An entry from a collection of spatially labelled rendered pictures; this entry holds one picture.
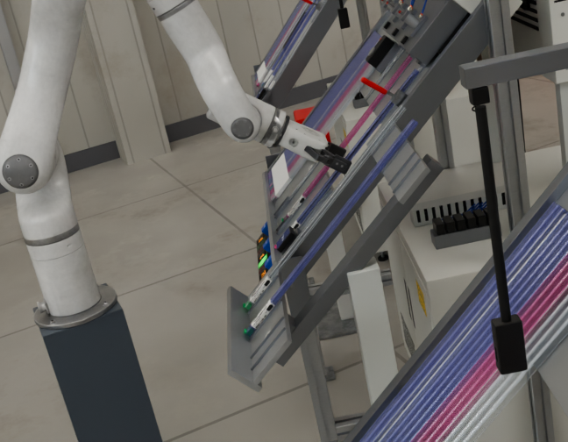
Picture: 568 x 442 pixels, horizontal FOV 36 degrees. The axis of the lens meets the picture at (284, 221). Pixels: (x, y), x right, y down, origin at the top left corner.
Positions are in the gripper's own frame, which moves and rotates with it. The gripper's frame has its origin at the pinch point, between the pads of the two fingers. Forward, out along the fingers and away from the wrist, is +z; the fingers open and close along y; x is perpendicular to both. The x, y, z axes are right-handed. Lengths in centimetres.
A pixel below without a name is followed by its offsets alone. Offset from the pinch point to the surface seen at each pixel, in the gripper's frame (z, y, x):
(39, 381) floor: -37, 97, 143
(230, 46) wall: -3, 424, 50
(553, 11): 21, -10, -48
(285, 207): -2.1, 20.7, 21.4
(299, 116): 4, 95, 13
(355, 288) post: 3.6, -40.0, 12.0
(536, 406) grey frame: 65, -14, 30
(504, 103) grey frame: 20.6, -14.0, -27.7
